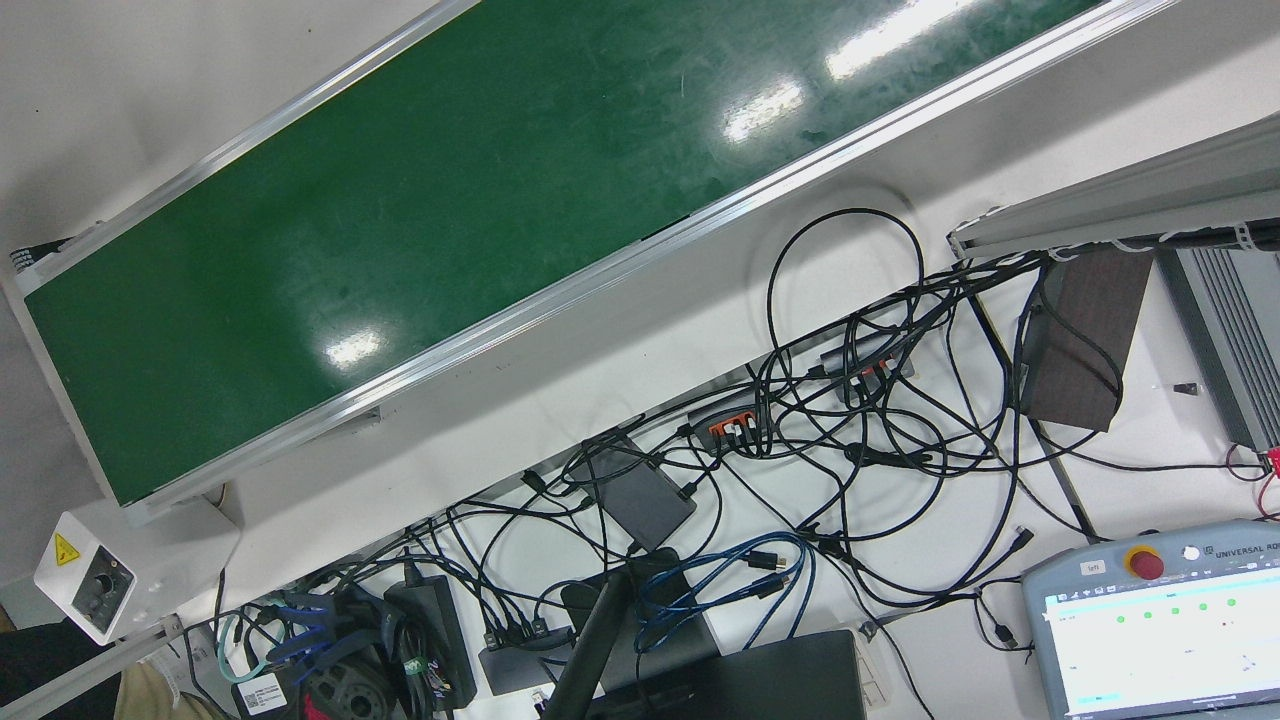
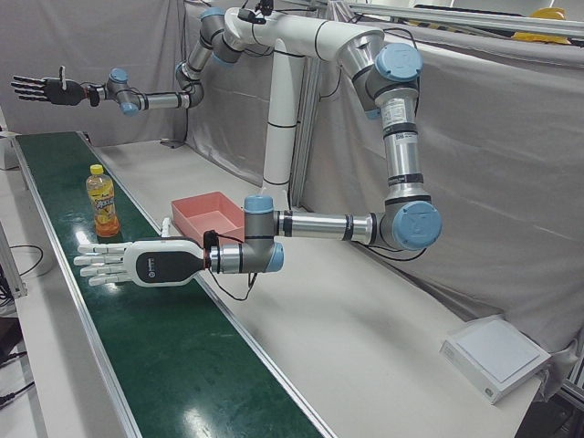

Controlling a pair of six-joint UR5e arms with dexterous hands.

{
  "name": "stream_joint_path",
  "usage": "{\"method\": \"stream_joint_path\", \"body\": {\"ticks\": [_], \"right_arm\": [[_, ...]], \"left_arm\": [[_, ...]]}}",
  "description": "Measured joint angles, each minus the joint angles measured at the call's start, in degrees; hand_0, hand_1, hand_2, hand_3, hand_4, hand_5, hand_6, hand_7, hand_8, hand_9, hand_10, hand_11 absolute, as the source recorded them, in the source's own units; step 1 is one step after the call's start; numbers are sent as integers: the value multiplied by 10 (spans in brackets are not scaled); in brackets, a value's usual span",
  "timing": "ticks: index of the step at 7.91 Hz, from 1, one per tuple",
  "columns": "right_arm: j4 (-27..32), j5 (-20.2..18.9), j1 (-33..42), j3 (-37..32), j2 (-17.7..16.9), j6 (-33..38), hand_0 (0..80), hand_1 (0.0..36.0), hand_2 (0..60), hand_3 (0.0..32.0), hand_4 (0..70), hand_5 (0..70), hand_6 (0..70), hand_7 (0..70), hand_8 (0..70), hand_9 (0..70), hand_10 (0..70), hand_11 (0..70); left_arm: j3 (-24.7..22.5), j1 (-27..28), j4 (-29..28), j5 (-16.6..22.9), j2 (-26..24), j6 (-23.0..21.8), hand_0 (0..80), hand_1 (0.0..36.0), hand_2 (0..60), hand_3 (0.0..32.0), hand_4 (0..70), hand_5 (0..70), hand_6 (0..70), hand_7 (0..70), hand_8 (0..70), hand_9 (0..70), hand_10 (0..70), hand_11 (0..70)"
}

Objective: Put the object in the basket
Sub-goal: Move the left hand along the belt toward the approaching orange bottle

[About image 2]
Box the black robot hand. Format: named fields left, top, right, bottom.
left=11, top=66, right=89, bottom=107

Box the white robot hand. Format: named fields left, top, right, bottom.
left=72, top=217, right=207, bottom=288

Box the pink plastic basket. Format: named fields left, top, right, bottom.
left=171, top=191, right=248, bottom=244

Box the green conveyor belt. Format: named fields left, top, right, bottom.
left=11, top=130, right=339, bottom=438

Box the grey fabric curtain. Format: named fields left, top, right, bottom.
left=182, top=0, right=584, bottom=405
left=0, top=0, right=189, bottom=148

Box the white conveyor control box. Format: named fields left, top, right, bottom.
left=0, top=130, right=20, bottom=172

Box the orange juice plastic bottle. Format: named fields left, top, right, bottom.
left=85, top=163, right=121, bottom=239

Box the white flat box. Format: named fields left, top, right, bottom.
left=439, top=314, right=552, bottom=405

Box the yellow hard hat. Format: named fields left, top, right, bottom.
left=527, top=5, right=568, bottom=22
left=509, top=29, right=572, bottom=47

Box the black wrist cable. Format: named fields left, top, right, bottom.
left=203, top=229, right=259, bottom=303

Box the black looped cable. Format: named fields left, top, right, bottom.
left=8, top=244, right=52, bottom=277

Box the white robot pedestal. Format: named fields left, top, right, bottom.
left=223, top=6, right=385, bottom=203

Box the black cable with plug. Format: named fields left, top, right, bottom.
left=0, top=378, right=37, bottom=408

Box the black head camera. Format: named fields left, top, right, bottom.
left=236, top=0, right=276, bottom=25

